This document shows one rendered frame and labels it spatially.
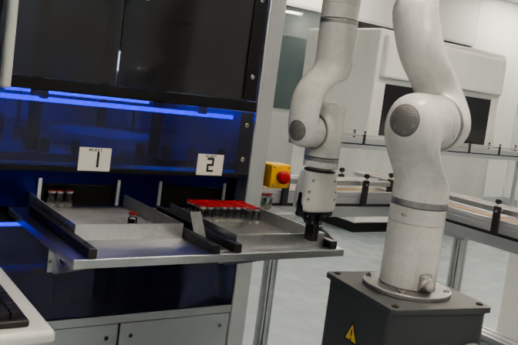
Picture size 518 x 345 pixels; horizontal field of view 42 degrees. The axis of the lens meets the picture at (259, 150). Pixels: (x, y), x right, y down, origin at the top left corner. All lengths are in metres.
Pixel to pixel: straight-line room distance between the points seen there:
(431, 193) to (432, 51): 0.30
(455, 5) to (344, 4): 8.12
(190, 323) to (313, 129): 0.77
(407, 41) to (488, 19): 8.78
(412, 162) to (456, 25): 8.35
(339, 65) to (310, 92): 0.11
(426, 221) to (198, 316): 0.84
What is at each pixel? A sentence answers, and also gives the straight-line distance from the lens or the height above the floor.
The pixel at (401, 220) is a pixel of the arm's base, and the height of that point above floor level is 1.01.
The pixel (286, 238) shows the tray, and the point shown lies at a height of 0.90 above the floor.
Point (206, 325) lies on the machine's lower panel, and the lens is 2.06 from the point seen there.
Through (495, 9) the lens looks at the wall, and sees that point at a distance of 10.37.
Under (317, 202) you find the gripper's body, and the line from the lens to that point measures 1.62.
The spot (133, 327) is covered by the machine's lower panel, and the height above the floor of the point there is 0.56.
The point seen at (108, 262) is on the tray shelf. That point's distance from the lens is 1.39.
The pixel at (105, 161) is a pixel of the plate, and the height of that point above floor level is 1.02.
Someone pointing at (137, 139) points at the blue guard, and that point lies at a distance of 1.80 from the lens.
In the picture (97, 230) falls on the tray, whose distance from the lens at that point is 1.52.
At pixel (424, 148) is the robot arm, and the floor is 1.17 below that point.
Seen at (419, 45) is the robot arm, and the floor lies 1.38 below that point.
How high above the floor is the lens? 1.25
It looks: 5 degrees down
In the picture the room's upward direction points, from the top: 7 degrees clockwise
